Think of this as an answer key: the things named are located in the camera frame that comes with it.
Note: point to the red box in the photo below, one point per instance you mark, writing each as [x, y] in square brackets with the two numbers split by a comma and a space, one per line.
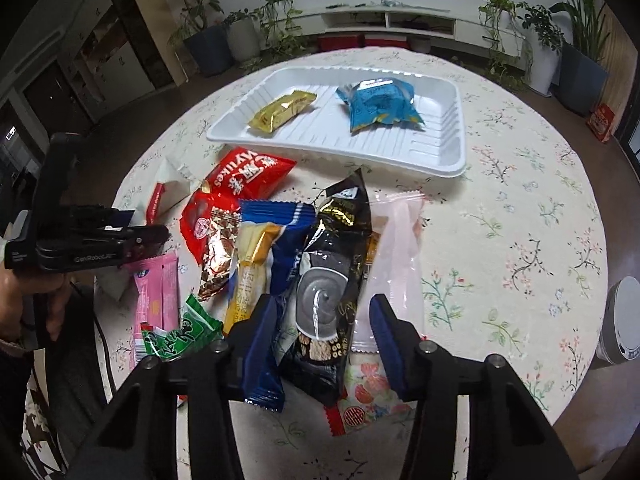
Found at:
[601, 122]

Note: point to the dark chair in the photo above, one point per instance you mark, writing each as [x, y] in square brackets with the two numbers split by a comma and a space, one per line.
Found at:
[70, 390]

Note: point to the white television cabinet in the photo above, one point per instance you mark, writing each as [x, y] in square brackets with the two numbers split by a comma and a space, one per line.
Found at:
[415, 20]

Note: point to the light blue snack packet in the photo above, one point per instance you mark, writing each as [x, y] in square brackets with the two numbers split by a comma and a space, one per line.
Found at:
[380, 102]

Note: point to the white triangular packet red stripe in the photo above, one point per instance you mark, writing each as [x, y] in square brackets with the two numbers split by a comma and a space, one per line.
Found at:
[170, 190]

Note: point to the tall plant in dark pot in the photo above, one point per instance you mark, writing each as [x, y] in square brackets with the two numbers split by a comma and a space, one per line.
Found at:
[580, 60]

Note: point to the floral packet red edge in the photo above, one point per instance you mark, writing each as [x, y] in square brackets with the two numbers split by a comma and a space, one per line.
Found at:
[370, 395]

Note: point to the small plant in grey pot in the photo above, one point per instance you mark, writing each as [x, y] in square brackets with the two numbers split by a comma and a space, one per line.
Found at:
[243, 37]

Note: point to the floral tablecloth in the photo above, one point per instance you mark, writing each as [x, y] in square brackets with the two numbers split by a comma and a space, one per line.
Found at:
[500, 220]

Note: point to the red snack packet round logo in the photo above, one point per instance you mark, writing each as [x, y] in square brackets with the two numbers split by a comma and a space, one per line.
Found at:
[210, 240]

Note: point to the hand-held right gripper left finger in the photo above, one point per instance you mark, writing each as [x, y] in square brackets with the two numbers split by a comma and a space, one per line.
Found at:
[264, 345]

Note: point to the green snack packet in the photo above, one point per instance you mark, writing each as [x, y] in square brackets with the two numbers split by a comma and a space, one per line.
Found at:
[192, 330]

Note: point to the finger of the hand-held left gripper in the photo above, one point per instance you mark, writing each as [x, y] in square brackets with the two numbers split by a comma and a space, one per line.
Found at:
[122, 216]
[147, 240]

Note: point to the blue packet yellow cake picture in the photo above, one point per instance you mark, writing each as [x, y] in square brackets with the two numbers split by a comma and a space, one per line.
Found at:
[290, 260]

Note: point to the pink translucent snack packet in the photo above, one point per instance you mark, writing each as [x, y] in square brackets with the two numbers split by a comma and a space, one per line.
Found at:
[395, 250]

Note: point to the red snack packet white lettering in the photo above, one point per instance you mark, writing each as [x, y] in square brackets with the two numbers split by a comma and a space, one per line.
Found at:
[250, 172]

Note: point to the bushy plant in white pot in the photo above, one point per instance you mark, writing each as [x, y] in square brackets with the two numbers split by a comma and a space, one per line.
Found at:
[530, 40]

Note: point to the trailing green plant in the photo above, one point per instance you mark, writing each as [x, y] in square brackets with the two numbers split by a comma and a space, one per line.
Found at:
[280, 20]

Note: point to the white shelving cabinet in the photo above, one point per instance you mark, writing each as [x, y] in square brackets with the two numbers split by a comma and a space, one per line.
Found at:
[110, 50]

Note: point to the leafy plant in dark pot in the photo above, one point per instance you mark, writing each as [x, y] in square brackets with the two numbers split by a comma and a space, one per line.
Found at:
[200, 20]

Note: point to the white plastic tray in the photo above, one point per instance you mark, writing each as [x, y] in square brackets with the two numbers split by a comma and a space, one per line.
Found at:
[325, 130]

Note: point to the black snack packet gold pattern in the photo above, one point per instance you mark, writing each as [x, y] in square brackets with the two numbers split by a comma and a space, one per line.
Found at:
[325, 300]

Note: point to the person's left hand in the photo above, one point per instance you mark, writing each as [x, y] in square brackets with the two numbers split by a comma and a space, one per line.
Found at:
[25, 300]

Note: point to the white round appliance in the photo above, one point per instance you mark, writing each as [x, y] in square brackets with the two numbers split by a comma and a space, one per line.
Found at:
[622, 320]

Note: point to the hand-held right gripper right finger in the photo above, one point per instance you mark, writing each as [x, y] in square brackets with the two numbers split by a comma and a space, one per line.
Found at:
[392, 350]

